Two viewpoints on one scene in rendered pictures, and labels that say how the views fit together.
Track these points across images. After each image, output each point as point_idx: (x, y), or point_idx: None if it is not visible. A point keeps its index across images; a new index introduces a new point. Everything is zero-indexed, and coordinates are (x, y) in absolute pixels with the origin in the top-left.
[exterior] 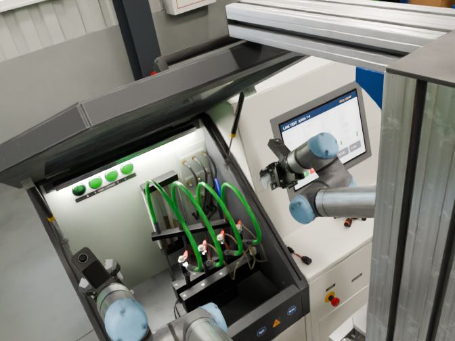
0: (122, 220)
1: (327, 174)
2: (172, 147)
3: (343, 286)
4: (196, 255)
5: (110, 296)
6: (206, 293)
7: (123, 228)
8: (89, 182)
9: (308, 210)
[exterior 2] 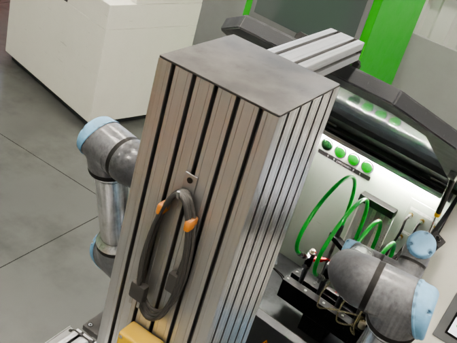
0: (332, 201)
1: (396, 261)
2: (413, 191)
3: None
4: (299, 231)
5: None
6: (299, 299)
7: (327, 208)
8: (336, 147)
9: (344, 248)
